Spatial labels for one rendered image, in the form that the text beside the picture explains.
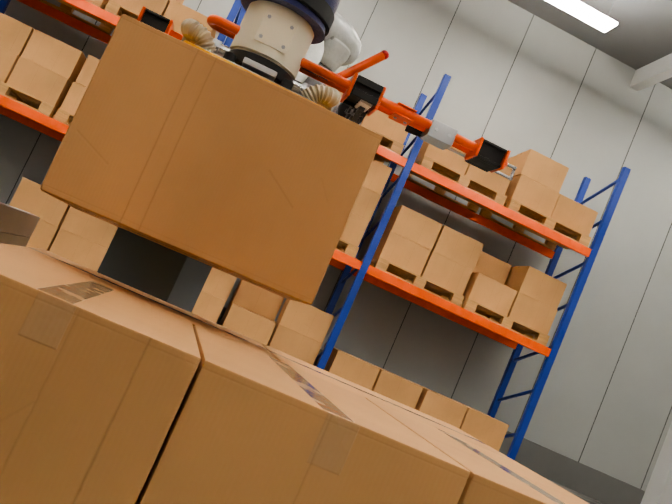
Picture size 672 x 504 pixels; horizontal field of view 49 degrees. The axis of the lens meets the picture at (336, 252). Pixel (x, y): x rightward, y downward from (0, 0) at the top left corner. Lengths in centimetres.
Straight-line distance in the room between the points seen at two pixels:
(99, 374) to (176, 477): 16
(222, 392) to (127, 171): 72
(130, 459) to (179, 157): 76
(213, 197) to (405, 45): 962
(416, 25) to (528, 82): 188
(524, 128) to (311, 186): 992
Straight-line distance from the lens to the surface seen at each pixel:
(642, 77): 1215
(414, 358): 1068
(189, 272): 238
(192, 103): 160
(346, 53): 264
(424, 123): 185
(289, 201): 157
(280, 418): 99
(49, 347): 97
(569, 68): 1196
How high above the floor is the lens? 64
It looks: 6 degrees up
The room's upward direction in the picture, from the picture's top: 24 degrees clockwise
